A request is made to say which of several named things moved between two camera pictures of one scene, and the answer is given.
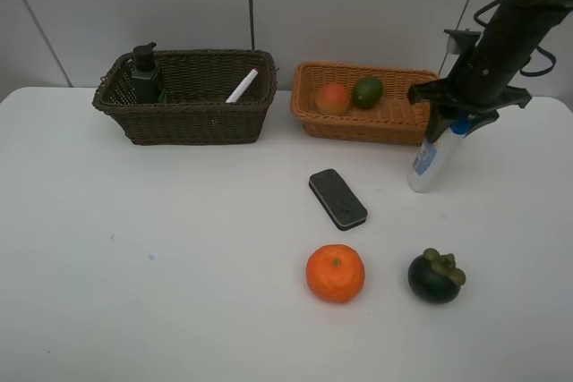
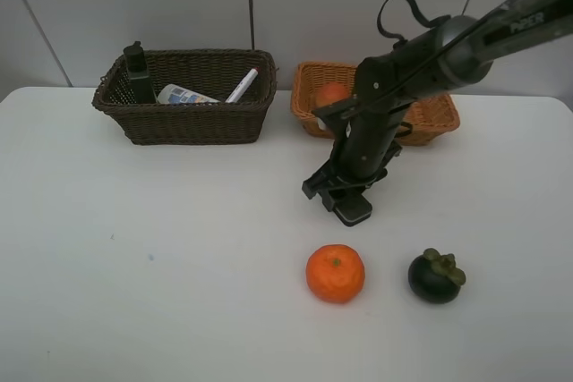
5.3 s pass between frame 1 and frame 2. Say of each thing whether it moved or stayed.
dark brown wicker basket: stayed
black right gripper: moved
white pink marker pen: stayed
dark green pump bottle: moved
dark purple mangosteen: stayed
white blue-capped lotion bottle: moved
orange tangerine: stayed
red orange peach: stayed
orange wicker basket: stayed
